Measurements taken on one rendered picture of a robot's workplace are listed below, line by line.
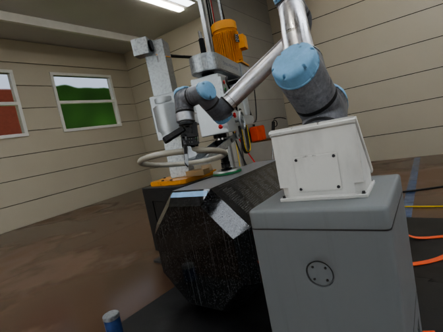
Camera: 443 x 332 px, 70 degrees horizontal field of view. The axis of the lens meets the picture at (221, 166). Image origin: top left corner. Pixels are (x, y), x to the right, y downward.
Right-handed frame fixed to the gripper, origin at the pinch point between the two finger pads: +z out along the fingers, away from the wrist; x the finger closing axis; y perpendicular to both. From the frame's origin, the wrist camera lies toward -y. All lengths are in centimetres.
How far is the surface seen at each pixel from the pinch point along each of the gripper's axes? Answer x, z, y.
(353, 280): -68, 45, 38
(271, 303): -48, 53, 20
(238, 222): 23.6, 32.6, 26.6
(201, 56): 55, -80, 21
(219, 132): 67, -28, 30
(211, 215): 28.7, 26.7, 12.7
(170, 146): 144, -36, -5
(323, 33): 402, -284, 319
